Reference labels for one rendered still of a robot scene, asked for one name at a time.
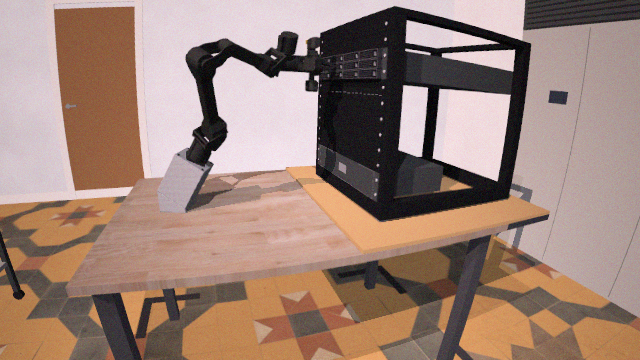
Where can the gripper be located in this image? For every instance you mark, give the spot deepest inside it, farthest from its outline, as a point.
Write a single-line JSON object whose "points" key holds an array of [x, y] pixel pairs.
{"points": [[311, 85]]}

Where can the tan flat board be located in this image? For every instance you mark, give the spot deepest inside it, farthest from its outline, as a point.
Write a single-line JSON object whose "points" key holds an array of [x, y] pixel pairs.
{"points": [[370, 235]]}

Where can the black metal rack frame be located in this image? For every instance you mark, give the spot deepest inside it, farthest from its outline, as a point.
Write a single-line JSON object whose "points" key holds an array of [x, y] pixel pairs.
{"points": [[357, 147]]}

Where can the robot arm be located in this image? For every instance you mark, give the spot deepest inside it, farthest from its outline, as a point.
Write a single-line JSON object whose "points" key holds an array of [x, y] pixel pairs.
{"points": [[203, 66]]}

